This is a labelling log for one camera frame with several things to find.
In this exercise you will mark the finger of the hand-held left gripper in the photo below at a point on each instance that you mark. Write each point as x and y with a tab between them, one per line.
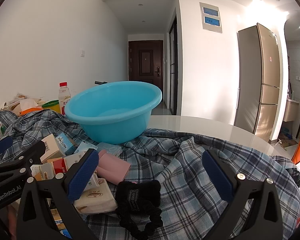
27	155
1	145

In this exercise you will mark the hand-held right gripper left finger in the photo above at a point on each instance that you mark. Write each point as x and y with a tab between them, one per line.
83	177

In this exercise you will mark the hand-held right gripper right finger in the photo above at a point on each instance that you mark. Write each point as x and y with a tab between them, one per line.
217	177

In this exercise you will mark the beige barcode box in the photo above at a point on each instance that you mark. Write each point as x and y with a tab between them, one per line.
52	147

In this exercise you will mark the light blue packet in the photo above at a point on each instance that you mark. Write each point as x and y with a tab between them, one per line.
86	147

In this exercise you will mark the pink collapsible cup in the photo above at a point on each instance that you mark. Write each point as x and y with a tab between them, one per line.
112	167

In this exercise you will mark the blue plastic basin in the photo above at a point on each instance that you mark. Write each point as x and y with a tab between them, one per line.
107	120

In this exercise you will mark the red cigarette pack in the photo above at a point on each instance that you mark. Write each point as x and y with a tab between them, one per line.
60	166

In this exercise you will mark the white tissue pack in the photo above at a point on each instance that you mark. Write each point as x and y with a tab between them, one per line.
97	200

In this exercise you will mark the blue white printed box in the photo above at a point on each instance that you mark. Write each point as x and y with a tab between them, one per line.
65	143

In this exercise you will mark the grey blue flat box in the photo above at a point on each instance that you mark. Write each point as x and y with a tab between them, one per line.
110	149

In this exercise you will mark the blue plaid shirt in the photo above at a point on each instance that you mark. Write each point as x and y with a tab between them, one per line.
177	175

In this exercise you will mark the orange tissue box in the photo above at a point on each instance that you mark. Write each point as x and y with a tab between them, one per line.
30	108

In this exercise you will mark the clear snack bag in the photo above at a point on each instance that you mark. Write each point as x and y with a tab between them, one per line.
20	100

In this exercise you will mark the yellow green cup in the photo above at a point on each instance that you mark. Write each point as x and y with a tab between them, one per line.
52	106

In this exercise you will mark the black scrunchie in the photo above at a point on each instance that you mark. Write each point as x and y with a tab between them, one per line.
137	195

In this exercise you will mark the red cap drink bottle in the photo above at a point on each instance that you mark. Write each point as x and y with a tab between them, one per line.
64	97

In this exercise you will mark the beige sink cabinet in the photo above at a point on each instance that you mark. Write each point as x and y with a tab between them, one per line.
291	110

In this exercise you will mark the silver refrigerator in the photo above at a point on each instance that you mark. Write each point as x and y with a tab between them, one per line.
260	80

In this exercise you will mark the black framed glass door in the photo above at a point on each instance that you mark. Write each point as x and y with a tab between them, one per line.
173	67

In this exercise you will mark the dark brown door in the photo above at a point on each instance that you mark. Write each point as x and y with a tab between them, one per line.
145	60

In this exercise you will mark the white light switch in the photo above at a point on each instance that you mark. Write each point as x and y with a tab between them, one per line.
82	52

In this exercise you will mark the grey wall electrical panel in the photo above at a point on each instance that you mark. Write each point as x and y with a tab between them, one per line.
211	17

